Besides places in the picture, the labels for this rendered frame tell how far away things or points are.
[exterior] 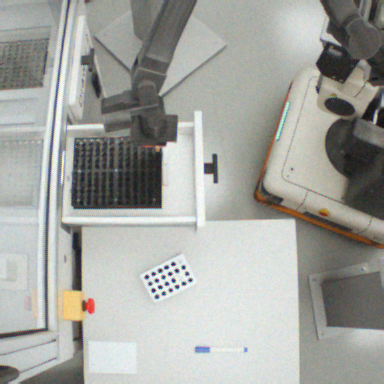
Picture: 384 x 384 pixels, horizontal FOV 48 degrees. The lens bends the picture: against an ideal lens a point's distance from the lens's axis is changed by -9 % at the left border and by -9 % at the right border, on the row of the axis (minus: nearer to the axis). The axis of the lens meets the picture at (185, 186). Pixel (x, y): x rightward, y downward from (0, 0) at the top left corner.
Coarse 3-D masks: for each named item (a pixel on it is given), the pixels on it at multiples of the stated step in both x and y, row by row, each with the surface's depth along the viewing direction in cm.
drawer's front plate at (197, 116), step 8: (200, 112) 115; (200, 120) 114; (200, 128) 114; (192, 136) 123; (200, 136) 113; (200, 144) 113; (200, 152) 112; (200, 160) 112; (200, 168) 111; (200, 176) 110; (200, 184) 110; (200, 192) 109; (200, 200) 109; (200, 208) 109; (200, 216) 108; (200, 224) 108; (200, 232) 115
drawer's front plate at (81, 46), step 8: (80, 16) 122; (80, 24) 121; (80, 32) 120; (88, 32) 130; (80, 40) 119; (88, 40) 131; (80, 48) 119; (88, 48) 131; (80, 56) 119; (80, 64) 120; (72, 72) 117; (80, 72) 120; (72, 80) 116; (80, 80) 121; (72, 88) 116; (80, 88) 121; (72, 96) 115; (72, 104) 115; (72, 112) 120; (80, 112) 123
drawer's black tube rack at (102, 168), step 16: (80, 144) 115; (96, 144) 116; (112, 144) 118; (128, 144) 119; (80, 160) 114; (96, 160) 114; (112, 160) 117; (128, 160) 117; (144, 160) 118; (80, 176) 113; (96, 176) 113; (112, 176) 113; (128, 176) 113; (144, 176) 113; (80, 192) 112; (96, 192) 115; (112, 192) 115; (128, 192) 115; (144, 192) 112; (80, 208) 113; (96, 208) 114; (112, 208) 114; (128, 208) 114; (144, 208) 114; (160, 208) 114
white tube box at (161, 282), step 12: (168, 264) 118; (180, 264) 118; (144, 276) 117; (156, 276) 117; (168, 276) 117; (192, 276) 117; (156, 288) 116; (168, 288) 117; (180, 288) 116; (156, 300) 115
